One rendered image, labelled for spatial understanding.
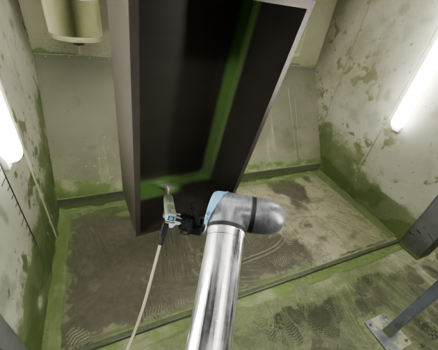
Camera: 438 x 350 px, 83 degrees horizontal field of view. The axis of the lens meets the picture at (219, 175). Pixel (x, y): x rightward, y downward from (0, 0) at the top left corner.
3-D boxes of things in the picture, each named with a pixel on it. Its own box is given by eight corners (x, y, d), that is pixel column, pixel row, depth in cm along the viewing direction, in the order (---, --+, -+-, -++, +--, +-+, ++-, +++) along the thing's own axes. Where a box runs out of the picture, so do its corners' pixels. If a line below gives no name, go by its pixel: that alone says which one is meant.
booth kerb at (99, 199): (61, 212, 202) (57, 200, 194) (61, 210, 203) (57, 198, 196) (318, 171, 303) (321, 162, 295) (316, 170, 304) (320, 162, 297)
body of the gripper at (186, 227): (178, 233, 124) (201, 237, 128) (183, 217, 123) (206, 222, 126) (176, 226, 131) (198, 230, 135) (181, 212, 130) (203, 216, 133)
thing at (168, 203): (165, 257, 116) (178, 212, 112) (155, 255, 115) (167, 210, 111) (163, 217, 162) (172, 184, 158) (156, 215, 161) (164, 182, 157)
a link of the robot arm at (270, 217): (297, 203, 74) (261, 203, 142) (256, 196, 75) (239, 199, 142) (292, 242, 73) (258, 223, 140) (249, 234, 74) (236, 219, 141)
